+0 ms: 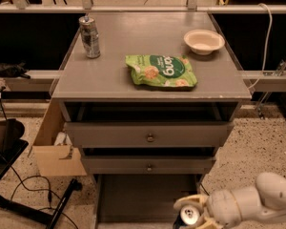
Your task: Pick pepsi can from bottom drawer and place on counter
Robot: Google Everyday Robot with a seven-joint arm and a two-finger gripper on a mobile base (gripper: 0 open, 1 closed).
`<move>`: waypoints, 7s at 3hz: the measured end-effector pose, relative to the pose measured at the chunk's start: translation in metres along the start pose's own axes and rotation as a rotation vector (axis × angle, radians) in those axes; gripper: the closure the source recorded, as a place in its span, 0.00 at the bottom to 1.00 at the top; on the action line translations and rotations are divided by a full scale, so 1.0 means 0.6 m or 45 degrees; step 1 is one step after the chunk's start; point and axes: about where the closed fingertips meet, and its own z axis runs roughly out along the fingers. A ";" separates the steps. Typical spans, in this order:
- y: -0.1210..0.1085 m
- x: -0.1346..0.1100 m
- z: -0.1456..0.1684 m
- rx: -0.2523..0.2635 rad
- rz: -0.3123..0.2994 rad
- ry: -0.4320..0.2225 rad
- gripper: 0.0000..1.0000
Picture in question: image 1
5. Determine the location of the black floor cable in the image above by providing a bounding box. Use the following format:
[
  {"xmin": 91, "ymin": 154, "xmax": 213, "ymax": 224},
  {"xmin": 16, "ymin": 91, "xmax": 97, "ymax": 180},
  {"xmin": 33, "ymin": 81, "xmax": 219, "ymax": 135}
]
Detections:
[{"xmin": 3, "ymin": 165, "xmax": 80, "ymax": 229}]

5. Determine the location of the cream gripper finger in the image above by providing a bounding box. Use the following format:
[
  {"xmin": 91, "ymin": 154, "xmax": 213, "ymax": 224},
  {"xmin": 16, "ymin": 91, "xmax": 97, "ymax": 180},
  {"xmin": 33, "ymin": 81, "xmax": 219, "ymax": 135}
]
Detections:
[
  {"xmin": 195, "ymin": 217, "xmax": 223, "ymax": 229},
  {"xmin": 174, "ymin": 194, "xmax": 208, "ymax": 213}
]

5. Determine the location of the green chip bag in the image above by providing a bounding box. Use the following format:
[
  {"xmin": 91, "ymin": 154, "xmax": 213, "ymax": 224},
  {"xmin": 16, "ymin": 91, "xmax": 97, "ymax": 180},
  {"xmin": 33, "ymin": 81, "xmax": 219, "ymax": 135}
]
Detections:
[{"xmin": 125, "ymin": 54, "xmax": 197, "ymax": 89}]

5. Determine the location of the white paper bowl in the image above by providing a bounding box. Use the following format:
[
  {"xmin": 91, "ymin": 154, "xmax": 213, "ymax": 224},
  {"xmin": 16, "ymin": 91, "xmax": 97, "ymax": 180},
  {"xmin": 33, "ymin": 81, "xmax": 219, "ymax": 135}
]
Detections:
[{"xmin": 184, "ymin": 30, "xmax": 225, "ymax": 55}]

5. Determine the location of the grey drawer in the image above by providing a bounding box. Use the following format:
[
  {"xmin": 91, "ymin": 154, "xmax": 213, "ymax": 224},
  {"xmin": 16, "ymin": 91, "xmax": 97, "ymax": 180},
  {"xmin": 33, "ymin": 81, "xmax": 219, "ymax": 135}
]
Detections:
[
  {"xmin": 81, "ymin": 156, "xmax": 215, "ymax": 175},
  {"xmin": 92, "ymin": 175, "xmax": 198, "ymax": 229},
  {"xmin": 65, "ymin": 122, "xmax": 234, "ymax": 148}
]

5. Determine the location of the grey top drawer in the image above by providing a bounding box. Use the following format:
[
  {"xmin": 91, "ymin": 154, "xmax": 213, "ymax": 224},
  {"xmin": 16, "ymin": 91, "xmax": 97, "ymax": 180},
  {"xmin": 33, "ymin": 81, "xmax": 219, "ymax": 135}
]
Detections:
[{"xmin": 65, "ymin": 122, "xmax": 234, "ymax": 148}]

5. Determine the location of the silver energy drink can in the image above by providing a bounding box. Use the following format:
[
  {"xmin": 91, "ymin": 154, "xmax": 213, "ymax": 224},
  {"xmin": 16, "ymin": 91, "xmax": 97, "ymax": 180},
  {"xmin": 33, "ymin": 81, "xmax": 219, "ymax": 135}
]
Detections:
[{"xmin": 79, "ymin": 15, "xmax": 100, "ymax": 58}]

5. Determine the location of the black cable right of drawer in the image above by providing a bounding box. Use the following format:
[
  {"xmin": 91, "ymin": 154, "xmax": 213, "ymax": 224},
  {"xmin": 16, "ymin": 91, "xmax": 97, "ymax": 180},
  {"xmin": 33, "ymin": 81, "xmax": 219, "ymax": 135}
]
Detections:
[{"xmin": 199, "ymin": 182, "xmax": 211, "ymax": 197}]

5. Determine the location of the blue pepsi can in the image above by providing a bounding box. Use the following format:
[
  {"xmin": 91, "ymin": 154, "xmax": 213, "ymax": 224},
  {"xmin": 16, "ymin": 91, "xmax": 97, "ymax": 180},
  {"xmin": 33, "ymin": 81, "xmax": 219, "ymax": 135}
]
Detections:
[{"xmin": 173, "ymin": 205, "xmax": 200, "ymax": 229}]

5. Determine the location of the black stand base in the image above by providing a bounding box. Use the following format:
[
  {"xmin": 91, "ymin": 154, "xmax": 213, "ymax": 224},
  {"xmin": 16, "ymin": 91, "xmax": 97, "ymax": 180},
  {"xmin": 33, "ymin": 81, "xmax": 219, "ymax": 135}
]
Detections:
[{"xmin": 0, "ymin": 117, "xmax": 84, "ymax": 229}]

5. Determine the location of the grey drawer cabinet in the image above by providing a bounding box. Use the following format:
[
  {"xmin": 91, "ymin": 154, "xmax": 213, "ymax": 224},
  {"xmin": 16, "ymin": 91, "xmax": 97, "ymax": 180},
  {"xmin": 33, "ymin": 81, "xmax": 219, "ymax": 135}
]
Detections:
[{"xmin": 52, "ymin": 11, "xmax": 251, "ymax": 229}]

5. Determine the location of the grey middle drawer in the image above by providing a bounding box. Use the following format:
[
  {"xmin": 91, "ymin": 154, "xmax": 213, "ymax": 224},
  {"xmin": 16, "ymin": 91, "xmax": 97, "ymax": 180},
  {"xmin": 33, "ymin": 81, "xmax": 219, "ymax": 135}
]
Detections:
[{"xmin": 81, "ymin": 156, "xmax": 215, "ymax": 175}]

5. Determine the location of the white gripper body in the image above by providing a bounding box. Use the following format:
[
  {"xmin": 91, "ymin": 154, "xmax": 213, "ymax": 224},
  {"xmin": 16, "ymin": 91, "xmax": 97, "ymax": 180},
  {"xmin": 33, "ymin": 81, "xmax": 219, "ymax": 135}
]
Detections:
[{"xmin": 206, "ymin": 190, "xmax": 241, "ymax": 229}]

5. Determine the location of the grey bottom drawer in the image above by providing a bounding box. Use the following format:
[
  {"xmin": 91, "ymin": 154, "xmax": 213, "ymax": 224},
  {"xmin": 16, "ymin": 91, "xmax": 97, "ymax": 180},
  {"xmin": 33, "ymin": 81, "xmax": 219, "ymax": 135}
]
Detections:
[{"xmin": 92, "ymin": 175, "xmax": 198, "ymax": 229}]

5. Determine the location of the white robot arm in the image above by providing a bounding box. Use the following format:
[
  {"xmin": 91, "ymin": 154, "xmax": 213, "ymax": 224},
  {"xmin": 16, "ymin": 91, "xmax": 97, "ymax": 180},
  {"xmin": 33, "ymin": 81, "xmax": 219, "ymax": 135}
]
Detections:
[{"xmin": 173, "ymin": 173, "xmax": 286, "ymax": 229}]

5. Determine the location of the grey metal railing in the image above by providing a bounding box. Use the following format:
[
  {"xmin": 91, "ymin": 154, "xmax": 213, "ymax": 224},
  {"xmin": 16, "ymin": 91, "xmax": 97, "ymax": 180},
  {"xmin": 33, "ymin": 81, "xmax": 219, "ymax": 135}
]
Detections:
[{"xmin": 0, "ymin": 0, "xmax": 286, "ymax": 93}]

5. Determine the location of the cardboard box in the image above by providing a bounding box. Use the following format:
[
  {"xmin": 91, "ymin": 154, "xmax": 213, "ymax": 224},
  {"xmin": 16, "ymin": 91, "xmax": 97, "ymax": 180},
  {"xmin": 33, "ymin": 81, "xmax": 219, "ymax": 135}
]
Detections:
[{"xmin": 31, "ymin": 101, "xmax": 87, "ymax": 177}]

